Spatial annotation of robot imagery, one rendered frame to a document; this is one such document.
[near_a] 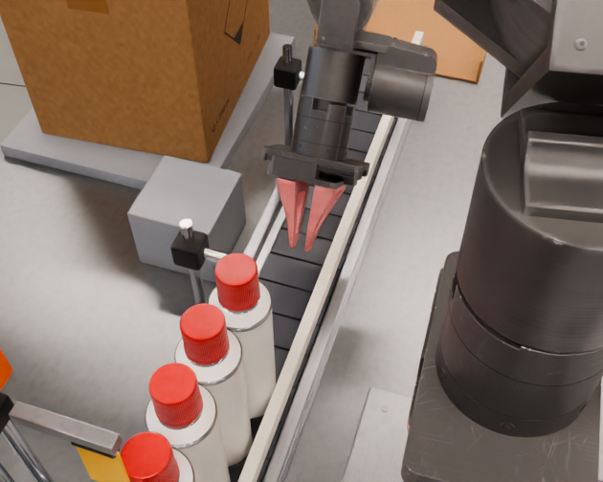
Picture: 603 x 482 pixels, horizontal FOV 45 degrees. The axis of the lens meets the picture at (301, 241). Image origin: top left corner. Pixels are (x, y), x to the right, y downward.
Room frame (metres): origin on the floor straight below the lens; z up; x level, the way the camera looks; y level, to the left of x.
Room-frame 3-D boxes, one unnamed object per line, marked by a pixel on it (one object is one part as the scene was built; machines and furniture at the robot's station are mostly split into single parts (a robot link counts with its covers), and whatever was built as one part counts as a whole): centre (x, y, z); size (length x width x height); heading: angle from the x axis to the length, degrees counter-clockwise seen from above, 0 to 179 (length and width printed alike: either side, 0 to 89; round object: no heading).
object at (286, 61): (0.74, 0.00, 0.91); 0.07 x 0.03 x 0.17; 72
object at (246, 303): (0.34, 0.05, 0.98); 0.05 x 0.05 x 0.20
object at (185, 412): (0.24, 0.09, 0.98); 0.05 x 0.05 x 0.20
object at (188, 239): (0.46, 0.09, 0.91); 0.07 x 0.03 x 0.17; 72
